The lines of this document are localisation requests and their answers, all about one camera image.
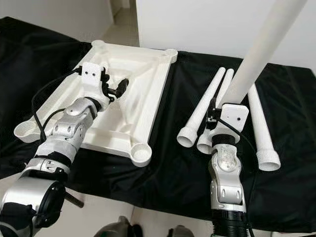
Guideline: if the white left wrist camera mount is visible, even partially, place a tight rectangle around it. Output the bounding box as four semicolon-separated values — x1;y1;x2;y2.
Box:
79;62;112;105

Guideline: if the grey robot left leg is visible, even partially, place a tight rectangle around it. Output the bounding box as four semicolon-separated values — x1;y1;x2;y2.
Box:
94;216;144;237

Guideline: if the grey robot right leg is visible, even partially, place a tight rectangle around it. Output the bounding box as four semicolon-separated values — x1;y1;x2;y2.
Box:
165;225;194;237

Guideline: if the white plastic table leg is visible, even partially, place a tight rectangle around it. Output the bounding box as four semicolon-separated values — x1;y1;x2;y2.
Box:
247;83;281;172
227;0;309;107
197;68;235;155
177;67;226;148

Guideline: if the black cloth table cover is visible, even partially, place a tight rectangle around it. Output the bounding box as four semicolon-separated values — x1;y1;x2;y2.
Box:
0;16;316;233

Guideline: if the black metal table frame bar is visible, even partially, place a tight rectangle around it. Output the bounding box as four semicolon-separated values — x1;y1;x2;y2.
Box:
63;192;85;208

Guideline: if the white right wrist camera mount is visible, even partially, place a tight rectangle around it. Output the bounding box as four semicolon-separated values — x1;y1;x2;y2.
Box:
215;103;249;135

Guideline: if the white plastic table top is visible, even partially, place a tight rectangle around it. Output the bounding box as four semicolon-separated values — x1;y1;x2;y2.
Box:
14;39;178;167

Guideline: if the grey robot leg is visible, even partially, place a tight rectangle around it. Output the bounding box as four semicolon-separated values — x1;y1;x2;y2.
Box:
94;216;144;237
165;225;194;237

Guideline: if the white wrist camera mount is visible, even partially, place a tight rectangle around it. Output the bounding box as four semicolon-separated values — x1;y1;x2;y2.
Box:
79;62;112;105
215;103;249;135

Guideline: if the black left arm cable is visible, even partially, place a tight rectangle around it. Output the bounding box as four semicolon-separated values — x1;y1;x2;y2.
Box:
31;68;84;149

